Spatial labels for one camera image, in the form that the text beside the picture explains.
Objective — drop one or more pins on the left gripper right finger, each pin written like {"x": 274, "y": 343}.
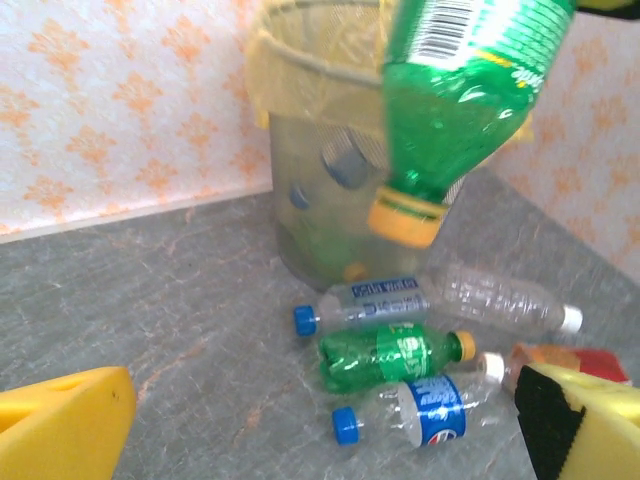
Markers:
{"x": 600, "y": 430}

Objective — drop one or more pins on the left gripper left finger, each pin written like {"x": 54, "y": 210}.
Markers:
{"x": 65, "y": 425}

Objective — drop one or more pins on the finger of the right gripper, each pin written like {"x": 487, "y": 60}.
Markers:
{"x": 610, "y": 4}

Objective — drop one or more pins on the tea bottle red label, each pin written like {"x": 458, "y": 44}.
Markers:
{"x": 550, "y": 356}

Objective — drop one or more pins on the blue-label bottle blue cap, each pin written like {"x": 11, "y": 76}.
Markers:
{"x": 440, "y": 410}

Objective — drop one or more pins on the unlabelled clear bottle white cap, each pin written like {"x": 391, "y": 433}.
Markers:
{"x": 500, "y": 300}

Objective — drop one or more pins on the green bottle yellow cap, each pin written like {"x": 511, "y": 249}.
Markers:
{"x": 360, "y": 360}
{"x": 450, "y": 100}

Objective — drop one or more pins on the yellow plastic bin liner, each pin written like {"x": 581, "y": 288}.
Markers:
{"x": 280, "y": 90}

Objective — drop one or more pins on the grey mesh waste bin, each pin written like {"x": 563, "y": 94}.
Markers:
{"x": 300, "y": 150}

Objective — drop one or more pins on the soda water bottle blue cap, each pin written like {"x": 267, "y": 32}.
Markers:
{"x": 385, "y": 300}

